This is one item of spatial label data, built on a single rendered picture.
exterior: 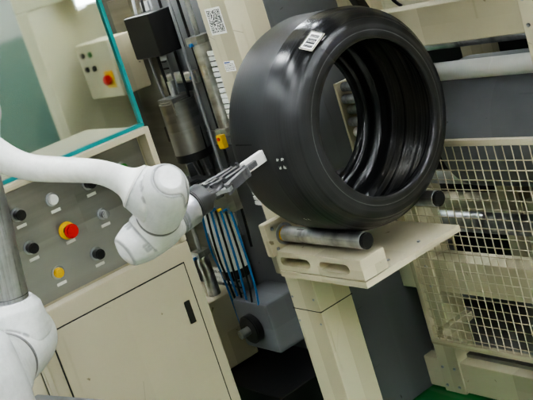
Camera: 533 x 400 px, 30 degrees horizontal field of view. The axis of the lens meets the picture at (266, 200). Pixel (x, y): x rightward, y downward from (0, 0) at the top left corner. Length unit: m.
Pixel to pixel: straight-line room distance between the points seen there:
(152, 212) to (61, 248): 0.82
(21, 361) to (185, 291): 0.74
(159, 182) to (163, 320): 1.01
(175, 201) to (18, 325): 0.66
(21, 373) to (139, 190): 0.60
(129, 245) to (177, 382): 0.94
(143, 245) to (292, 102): 0.50
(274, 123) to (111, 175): 0.46
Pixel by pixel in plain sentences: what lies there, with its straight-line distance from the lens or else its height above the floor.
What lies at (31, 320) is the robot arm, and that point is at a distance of 2.59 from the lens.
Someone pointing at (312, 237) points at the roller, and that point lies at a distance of 2.66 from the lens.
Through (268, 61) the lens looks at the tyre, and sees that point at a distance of 2.48.
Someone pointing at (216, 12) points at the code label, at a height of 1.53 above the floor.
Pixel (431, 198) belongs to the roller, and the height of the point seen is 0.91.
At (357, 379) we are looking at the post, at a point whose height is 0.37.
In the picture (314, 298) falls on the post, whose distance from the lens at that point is 2.93.
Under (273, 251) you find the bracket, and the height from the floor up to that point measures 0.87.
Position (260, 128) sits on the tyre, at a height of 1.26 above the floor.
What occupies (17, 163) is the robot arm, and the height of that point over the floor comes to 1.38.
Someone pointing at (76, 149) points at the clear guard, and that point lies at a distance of 2.89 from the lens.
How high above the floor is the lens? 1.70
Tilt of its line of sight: 15 degrees down
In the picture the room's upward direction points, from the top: 18 degrees counter-clockwise
